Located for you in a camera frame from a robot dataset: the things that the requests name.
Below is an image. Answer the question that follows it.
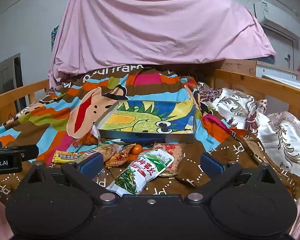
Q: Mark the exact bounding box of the cartoon printed blanket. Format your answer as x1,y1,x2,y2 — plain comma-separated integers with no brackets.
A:
0,65,300,205

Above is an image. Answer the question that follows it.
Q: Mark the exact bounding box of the wooden bed frame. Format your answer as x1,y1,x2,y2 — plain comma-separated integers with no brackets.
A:
0,69,300,128

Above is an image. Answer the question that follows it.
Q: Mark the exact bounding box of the pink rice cracker packet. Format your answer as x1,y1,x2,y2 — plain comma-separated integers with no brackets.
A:
152,142,185,178

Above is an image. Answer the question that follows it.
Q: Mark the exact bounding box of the gold snack packet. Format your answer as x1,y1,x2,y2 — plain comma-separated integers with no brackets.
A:
104,144,137,168

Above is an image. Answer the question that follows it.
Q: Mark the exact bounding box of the nut bar packet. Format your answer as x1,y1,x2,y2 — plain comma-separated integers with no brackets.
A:
86,142,122,162

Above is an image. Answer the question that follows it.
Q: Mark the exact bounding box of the grey door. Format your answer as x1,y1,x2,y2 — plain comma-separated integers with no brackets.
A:
266,34,297,71

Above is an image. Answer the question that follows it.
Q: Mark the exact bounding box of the wooden cabinet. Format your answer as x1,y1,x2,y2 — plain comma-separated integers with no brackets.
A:
216,59,299,83

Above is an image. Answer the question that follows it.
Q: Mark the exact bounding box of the white green bean packet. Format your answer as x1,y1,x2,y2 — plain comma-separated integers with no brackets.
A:
106,149,175,197

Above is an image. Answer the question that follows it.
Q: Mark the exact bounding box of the white air conditioner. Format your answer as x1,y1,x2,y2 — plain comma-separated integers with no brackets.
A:
253,1,300,39

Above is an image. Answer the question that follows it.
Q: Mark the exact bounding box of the metal tray with dragon print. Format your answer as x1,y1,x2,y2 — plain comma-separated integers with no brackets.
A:
94,100,197,144

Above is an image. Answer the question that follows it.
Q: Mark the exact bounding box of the small orange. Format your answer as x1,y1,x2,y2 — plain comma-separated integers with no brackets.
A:
128,144,143,160

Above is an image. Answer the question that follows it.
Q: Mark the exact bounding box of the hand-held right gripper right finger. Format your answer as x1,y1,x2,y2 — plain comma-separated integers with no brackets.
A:
186,152,277,203

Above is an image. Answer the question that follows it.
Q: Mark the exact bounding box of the floral satin quilt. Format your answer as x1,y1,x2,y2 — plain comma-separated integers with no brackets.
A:
197,81,300,178

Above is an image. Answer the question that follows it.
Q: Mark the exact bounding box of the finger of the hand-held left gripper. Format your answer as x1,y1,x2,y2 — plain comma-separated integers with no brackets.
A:
15,144,40,162

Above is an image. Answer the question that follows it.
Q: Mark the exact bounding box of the pink bed sheet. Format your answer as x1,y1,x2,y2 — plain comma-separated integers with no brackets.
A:
48,0,277,85

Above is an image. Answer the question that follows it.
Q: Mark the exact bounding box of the yellow biscuit packet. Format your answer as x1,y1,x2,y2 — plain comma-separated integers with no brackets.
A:
52,150,81,165

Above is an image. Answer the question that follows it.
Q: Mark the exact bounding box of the grey wall hatch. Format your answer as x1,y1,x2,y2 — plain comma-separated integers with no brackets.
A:
0,53,23,98

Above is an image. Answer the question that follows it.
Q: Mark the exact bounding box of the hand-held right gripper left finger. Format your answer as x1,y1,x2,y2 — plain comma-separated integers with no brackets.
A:
21,152,118,203

